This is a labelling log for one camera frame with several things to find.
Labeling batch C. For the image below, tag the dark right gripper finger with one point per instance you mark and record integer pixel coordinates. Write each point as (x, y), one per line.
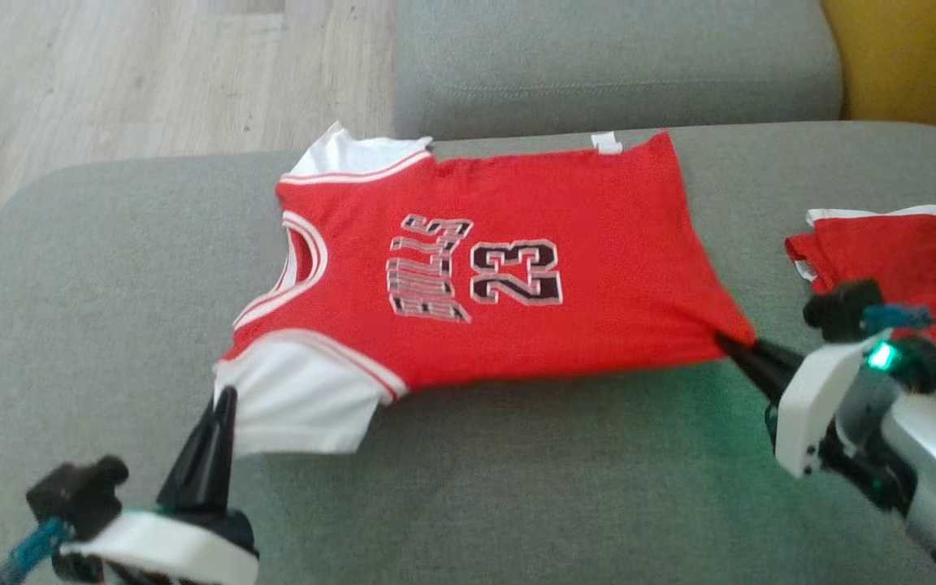
(764, 380)
(773, 355)

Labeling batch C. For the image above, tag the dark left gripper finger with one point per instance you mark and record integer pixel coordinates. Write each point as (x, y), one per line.
(220, 471)
(188, 471)

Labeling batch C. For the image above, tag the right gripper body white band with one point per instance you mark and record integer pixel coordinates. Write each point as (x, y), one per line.
(813, 406)

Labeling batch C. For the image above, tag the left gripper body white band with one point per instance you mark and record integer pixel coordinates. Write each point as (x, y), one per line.
(167, 544)

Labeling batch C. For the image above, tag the red shorts white waistband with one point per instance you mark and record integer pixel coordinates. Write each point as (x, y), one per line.
(907, 252)

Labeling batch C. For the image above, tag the red Bulls 23 jersey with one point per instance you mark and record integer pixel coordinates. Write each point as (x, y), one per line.
(598, 268)

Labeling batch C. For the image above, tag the right robot arm silver white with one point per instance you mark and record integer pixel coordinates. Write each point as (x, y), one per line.
(931, 455)

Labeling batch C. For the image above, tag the wide grey sofa chaise seat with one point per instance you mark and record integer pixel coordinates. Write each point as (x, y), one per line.
(517, 504)

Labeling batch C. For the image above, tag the yellow sofa back cushion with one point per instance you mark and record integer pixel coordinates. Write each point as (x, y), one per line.
(915, 57)

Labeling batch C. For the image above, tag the grey sofa back cushion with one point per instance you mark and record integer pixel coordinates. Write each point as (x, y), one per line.
(614, 65)

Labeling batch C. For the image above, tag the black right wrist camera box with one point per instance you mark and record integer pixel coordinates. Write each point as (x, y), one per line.
(838, 313)

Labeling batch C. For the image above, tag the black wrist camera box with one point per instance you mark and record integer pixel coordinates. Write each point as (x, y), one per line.
(838, 313)
(78, 491)

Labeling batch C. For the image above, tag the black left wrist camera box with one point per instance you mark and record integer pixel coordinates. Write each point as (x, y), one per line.
(78, 491)

